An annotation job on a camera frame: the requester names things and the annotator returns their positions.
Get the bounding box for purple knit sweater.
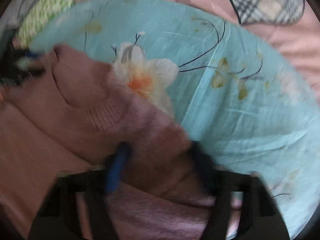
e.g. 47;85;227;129
1;46;214;239

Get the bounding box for green checkered small pillow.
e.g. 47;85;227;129
15;0;74;49

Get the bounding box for turquoise floral quilt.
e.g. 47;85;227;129
30;0;319;237

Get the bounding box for pink heart-print duvet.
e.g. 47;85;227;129
75;0;319;93

